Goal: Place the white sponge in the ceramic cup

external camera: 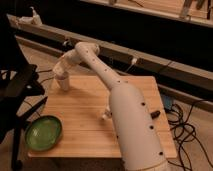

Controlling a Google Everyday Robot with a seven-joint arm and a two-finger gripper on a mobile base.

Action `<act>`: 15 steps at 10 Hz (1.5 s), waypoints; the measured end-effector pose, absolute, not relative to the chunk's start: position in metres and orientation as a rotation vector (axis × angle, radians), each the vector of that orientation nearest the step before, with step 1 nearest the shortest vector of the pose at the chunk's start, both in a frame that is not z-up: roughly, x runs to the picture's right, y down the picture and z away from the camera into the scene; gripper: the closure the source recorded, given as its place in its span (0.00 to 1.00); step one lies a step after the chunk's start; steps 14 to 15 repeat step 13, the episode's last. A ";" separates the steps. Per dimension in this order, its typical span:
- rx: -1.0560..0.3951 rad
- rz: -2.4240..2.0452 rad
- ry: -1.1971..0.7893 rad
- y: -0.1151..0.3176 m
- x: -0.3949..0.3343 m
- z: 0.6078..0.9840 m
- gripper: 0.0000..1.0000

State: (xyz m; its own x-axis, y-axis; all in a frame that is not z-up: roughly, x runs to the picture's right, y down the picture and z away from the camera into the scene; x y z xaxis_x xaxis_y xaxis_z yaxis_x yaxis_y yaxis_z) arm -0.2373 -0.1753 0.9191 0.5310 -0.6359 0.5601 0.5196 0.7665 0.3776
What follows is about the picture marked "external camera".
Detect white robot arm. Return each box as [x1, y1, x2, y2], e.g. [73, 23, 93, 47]
[53, 42, 171, 171]

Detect white ceramic cup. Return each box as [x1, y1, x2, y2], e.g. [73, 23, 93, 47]
[55, 73, 70, 91]

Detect wooden table board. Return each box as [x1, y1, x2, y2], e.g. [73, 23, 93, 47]
[28, 76, 177, 159]

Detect small black block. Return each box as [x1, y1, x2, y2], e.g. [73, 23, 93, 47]
[150, 110, 161, 119]

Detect blue power adapter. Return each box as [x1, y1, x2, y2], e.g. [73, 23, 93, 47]
[161, 94, 173, 110]

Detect green glass bowl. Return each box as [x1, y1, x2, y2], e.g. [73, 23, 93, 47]
[25, 115, 62, 151]

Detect black office chair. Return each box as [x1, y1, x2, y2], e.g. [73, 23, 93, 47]
[0, 13, 49, 171]

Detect black floor cables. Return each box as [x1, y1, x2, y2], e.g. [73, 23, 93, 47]
[165, 98, 213, 171]

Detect long metal rail beam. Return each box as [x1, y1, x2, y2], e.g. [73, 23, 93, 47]
[8, 15, 213, 97]

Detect white clamp on rail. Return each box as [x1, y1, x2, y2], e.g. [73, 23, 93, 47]
[14, 6, 42, 26]

